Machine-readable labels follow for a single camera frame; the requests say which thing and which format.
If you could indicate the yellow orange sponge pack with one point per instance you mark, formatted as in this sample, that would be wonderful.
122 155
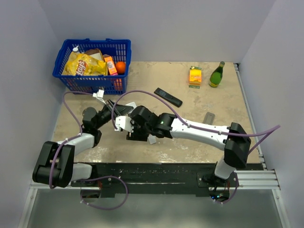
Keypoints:
195 77

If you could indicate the black remote control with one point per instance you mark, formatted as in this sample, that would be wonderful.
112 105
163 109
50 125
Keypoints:
168 97

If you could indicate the green glass bottle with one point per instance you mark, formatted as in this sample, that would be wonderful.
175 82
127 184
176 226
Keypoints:
217 75

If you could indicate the blue plastic shopping basket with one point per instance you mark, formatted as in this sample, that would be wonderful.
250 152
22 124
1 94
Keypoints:
118 49

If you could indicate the white battery cover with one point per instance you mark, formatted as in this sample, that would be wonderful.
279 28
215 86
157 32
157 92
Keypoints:
151 139

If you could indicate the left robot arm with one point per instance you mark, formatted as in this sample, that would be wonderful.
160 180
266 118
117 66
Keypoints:
55 165

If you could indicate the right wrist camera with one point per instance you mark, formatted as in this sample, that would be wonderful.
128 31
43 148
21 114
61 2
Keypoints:
123 123

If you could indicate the yellow chips bag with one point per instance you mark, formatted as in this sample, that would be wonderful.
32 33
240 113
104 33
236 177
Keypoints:
80 64

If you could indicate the brown bread bag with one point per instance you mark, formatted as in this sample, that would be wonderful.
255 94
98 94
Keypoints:
95 53

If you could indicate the grey remote control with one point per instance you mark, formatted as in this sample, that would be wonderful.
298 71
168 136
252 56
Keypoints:
209 118

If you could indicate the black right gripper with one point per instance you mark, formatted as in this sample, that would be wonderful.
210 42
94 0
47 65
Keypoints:
136 135

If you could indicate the orange fruit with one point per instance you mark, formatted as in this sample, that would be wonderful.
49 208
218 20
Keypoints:
120 67

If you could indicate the white remote control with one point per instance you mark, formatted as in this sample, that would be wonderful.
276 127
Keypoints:
132 104

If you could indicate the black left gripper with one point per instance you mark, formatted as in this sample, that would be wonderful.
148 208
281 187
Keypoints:
119 109

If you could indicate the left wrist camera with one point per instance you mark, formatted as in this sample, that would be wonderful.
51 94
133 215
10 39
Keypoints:
99 96

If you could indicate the aluminium rail frame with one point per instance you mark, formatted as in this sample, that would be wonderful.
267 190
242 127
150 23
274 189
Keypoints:
253 177

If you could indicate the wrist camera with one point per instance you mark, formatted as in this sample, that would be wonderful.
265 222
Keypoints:
99 96
123 123

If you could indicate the orange juice carton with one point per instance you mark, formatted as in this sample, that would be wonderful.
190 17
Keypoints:
110 65

